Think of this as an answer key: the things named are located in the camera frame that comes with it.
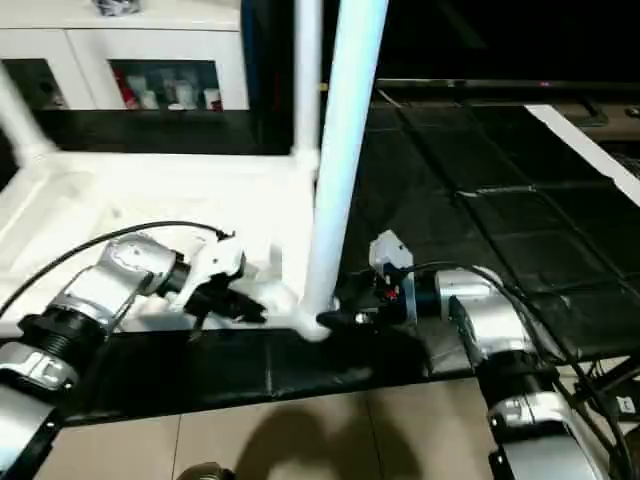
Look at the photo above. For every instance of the black stand leg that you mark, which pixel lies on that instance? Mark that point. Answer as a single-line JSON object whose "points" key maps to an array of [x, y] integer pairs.
{"points": [[610, 377]]}

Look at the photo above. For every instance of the black mat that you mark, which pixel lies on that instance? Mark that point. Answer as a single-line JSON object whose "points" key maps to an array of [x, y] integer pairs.
{"points": [[475, 200]]}

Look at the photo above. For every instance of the speckled ornament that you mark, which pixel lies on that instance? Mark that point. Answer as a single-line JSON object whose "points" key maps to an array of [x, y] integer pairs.
{"points": [[117, 7]]}

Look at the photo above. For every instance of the dark rounded foot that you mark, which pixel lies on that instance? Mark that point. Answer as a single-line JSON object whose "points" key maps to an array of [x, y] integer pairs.
{"points": [[207, 472]]}

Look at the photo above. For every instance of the black box gold label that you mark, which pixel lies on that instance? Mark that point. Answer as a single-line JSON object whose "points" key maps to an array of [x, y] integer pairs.
{"points": [[270, 60]]}

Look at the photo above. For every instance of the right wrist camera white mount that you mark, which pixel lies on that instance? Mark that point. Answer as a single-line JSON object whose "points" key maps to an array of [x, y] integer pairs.
{"points": [[392, 250]]}

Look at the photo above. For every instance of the grey floor box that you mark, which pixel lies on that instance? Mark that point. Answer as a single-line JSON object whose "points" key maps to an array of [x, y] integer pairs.
{"points": [[625, 404]]}

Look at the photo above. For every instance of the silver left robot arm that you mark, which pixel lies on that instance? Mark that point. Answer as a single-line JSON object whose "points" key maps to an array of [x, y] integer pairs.
{"points": [[115, 280]]}

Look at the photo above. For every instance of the white cabinet glass doors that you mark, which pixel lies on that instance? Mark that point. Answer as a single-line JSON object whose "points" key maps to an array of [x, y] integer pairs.
{"points": [[90, 45]]}

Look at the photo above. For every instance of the white flat board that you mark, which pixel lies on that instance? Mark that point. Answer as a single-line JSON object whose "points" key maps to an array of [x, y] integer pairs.
{"points": [[580, 145]]}

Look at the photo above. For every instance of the silver metal rail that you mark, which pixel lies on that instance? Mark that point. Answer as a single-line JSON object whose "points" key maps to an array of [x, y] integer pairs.
{"points": [[500, 83]]}

